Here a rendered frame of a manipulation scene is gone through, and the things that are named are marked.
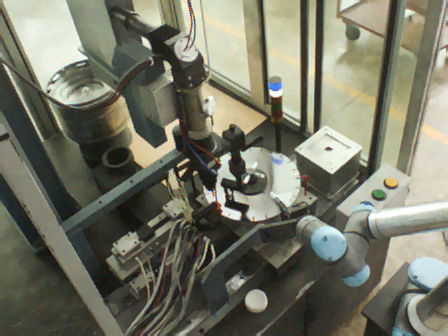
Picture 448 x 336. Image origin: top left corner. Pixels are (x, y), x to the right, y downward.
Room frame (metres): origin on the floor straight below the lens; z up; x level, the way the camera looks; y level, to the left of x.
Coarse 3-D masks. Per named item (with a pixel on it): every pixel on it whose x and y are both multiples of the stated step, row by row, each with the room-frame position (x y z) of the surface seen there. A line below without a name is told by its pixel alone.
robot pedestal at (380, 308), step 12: (408, 264) 0.82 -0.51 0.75; (396, 276) 0.78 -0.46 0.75; (384, 288) 0.74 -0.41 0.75; (396, 288) 0.74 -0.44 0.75; (372, 300) 0.71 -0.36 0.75; (384, 300) 0.70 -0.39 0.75; (360, 312) 0.68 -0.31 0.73; (372, 312) 0.67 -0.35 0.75; (384, 312) 0.67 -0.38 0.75; (372, 324) 0.66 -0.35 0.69; (384, 324) 0.63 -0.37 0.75
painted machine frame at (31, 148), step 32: (96, 0) 1.26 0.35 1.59; (128, 0) 1.26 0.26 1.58; (96, 32) 1.31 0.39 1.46; (128, 32) 1.24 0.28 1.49; (0, 64) 1.18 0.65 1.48; (96, 64) 1.35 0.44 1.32; (128, 64) 1.05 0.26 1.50; (160, 64) 1.03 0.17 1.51; (0, 96) 1.16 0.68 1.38; (128, 96) 1.09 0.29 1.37; (32, 128) 1.18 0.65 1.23; (160, 128) 1.04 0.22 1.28; (32, 160) 1.15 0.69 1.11; (160, 160) 1.14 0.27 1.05; (0, 192) 1.07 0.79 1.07; (64, 192) 1.18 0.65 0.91; (128, 192) 1.03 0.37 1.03; (32, 224) 1.09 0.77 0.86; (64, 224) 0.92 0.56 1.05
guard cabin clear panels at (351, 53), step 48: (48, 0) 1.87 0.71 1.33; (144, 0) 2.13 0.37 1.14; (192, 0) 2.05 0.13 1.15; (240, 0) 1.78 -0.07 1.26; (288, 0) 1.57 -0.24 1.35; (336, 0) 1.40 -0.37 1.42; (384, 0) 1.26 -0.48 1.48; (48, 48) 1.82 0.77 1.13; (240, 48) 1.80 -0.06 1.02; (288, 48) 1.57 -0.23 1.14; (336, 48) 1.39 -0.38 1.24; (288, 96) 1.58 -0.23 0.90; (336, 96) 1.38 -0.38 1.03; (384, 144) 1.20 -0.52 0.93
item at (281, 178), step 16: (224, 160) 1.20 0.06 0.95; (256, 160) 1.18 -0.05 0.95; (272, 160) 1.17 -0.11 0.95; (288, 160) 1.16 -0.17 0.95; (224, 176) 1.13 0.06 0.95; (272, 176) 1.10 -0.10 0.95; (288, 176) 1.09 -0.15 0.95; (208, 192) 1.06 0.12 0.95; (240, 192) 1.05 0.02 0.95; (272, 192) 1.03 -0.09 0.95; (288, 192) 1.02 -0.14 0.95; (224, 208) 0.99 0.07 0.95; (240, 208) 0.98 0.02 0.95; (256, 208) 0.97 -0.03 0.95; (272, 208) 0.96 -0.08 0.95
